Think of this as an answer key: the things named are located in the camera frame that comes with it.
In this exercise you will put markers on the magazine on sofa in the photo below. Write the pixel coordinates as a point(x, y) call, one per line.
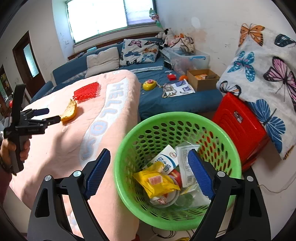
point(179, 88)

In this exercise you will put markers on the blue sofa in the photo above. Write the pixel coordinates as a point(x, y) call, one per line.
point(150, 102)

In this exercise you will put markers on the small red toy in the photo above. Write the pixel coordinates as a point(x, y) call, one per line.
point(171, 77)

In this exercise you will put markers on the red printed plastic cup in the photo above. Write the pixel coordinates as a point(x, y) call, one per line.
point(177, 176)

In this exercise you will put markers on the clear plastic storage bin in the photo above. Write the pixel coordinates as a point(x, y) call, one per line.
point(182, 62)

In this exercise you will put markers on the butterfly pillow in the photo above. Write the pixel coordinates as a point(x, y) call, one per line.
point(136, 51)

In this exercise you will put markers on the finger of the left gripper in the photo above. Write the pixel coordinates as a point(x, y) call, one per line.
point(52, 120)
point(38, 112)

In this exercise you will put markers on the yellow toy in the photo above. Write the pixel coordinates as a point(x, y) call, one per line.
point(149, 85)

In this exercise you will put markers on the white milk carton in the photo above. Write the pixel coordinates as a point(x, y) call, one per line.
point(168, 157)

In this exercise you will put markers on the orange peel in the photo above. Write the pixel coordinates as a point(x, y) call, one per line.
point(70, 111)

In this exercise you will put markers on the cardboard box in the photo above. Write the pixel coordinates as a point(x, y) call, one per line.
point(202, 79)

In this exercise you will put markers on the window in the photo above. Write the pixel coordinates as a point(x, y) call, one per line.
point(91, 18)

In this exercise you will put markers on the beige cushion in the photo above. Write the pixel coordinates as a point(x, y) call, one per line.
point(102, 62)

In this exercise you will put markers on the clear plastic cup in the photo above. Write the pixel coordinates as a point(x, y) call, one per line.
point(191, 197)

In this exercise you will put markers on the brown door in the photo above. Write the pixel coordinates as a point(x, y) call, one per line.
point(27, 65)

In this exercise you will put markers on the person's left hand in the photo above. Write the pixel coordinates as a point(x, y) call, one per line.
point(8, 146)

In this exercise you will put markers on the butterfly blanket bundle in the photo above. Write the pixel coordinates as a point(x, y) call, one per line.
point(262, 74)

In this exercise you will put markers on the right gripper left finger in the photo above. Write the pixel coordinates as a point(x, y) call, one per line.
point(48, 219)

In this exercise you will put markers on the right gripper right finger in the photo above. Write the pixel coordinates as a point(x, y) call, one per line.
point(249, 218)

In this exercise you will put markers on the red plastic mesh mat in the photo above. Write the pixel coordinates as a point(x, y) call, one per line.
point(87, 92)

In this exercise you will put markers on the plush toys pile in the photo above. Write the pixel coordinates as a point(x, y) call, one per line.
point(169, 39)

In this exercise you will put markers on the green plastic waste basket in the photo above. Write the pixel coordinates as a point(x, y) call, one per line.
point(146, 140)

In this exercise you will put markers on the red white wrapper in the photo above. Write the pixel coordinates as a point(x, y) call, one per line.
point(162, 200)

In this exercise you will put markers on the yellow snack wrapper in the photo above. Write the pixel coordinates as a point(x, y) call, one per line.
point(142, 176)

